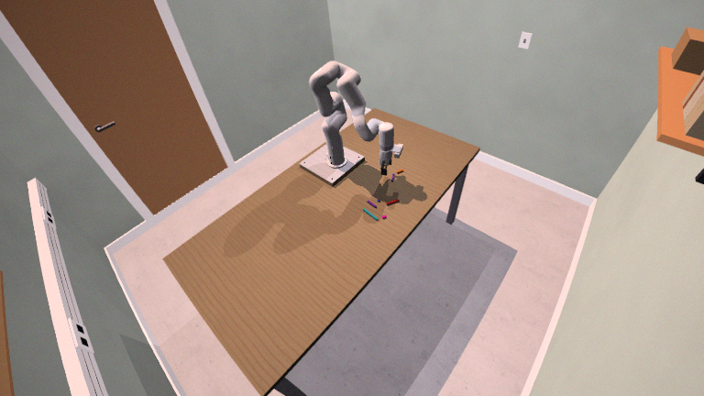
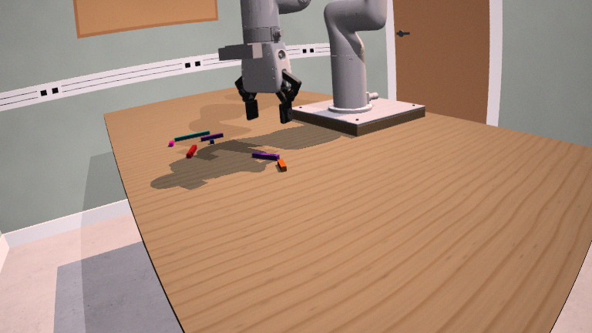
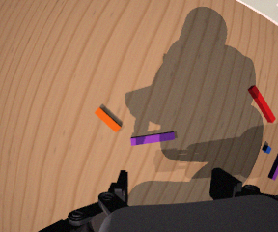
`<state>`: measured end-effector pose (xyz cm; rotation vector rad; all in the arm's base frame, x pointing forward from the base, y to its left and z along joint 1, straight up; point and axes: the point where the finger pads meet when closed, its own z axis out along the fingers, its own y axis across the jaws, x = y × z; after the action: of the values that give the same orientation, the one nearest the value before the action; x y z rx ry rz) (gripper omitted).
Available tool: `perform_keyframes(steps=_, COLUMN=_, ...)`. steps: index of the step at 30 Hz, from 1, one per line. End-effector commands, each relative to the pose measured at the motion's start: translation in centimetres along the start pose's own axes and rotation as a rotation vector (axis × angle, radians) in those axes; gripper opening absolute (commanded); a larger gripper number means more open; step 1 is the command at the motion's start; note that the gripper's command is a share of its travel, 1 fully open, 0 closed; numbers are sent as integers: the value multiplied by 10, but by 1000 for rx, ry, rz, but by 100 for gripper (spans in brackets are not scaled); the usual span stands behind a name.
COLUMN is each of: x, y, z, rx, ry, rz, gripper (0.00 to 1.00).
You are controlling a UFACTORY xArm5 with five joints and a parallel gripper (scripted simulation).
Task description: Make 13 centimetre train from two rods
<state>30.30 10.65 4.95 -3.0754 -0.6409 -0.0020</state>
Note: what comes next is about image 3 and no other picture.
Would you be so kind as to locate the red rod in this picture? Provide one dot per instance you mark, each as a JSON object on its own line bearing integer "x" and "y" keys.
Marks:
{"x": 258, "y": 98}

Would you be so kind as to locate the small blue cube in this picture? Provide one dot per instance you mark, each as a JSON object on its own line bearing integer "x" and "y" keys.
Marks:
{"x": 266, "y": 149}

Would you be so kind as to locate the orange rod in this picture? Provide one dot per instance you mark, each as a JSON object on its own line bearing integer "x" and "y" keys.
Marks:
{"x": 107, "y": 119}

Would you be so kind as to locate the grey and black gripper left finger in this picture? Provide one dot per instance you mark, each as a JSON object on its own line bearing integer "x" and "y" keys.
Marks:
{"x": 91, "y": 217}

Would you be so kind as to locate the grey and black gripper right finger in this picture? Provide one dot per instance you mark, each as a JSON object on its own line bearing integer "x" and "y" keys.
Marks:
{"x": 224, "y": 185}

